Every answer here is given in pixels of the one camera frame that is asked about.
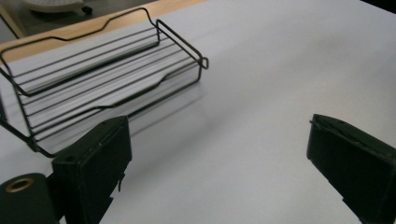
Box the white plate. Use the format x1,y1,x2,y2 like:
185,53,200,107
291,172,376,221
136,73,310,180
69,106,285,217
21,0,94,16

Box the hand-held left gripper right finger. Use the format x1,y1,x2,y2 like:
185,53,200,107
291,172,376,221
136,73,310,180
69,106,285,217
306,113,396,224

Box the black wire rack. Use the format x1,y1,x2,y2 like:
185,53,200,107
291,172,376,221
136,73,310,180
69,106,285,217
0,7,210,159

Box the wooden table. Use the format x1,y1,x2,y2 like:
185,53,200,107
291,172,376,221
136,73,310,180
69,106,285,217
0,0,207,63

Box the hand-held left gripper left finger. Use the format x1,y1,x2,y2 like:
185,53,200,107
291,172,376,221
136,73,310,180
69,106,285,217
50,115,134,224

